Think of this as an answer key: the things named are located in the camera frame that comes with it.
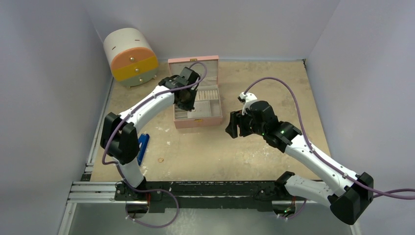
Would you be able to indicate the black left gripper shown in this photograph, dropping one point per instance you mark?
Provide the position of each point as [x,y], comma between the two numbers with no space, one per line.
[190,106]

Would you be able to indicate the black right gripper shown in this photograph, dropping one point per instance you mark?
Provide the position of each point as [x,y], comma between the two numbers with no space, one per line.
[240,124]

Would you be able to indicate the pink jewelry box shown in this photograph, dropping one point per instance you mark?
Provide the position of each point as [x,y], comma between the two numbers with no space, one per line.
[208,109]

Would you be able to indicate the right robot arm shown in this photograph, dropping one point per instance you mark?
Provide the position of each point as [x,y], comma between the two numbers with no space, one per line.
[288,139]

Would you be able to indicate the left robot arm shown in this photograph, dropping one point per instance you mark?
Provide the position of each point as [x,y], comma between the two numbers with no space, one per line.
[119,138]

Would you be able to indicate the blue stapler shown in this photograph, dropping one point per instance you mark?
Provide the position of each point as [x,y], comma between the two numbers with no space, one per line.
[143,141]

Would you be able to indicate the round pastel drawer organizer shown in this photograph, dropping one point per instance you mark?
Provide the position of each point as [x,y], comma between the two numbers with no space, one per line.
[132,61]

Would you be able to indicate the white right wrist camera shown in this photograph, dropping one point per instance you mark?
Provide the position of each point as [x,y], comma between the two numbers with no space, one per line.
[247,99]

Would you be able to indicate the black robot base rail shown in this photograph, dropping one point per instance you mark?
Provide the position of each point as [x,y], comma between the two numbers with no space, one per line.
[263,196]

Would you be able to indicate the aluminium frame rail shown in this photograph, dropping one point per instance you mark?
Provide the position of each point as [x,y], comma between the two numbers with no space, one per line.
[94,191]

